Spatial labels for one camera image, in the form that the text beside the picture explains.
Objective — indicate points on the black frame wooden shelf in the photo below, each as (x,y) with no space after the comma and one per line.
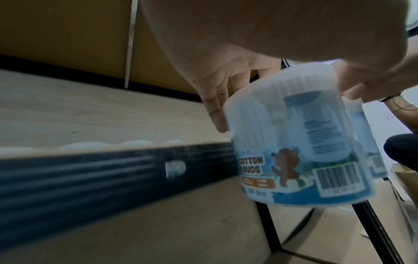
(81,185)

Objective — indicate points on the person's left hand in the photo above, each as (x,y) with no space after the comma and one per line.
(277,25)

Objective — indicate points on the person's right leg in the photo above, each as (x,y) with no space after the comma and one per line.
(403,149)

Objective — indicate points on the person's right hand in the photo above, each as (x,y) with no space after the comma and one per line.
(385,77)

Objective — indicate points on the cotton bud tubs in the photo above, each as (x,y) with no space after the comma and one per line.
(85,146)

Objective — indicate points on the white jar with blue label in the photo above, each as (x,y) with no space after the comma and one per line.
(369,144)
(294,154)

